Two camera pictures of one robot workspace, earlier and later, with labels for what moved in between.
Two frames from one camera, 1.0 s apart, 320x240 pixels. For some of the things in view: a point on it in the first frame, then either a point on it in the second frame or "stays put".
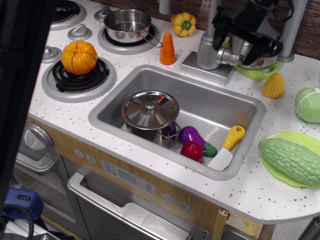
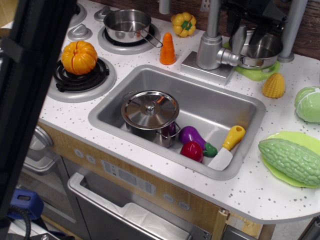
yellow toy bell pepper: x=183 y=23 stays put
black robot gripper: x=250 y=21 to x=264 y=11
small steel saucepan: x=129 y=26 stays put
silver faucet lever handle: x=226 y=56 stays put
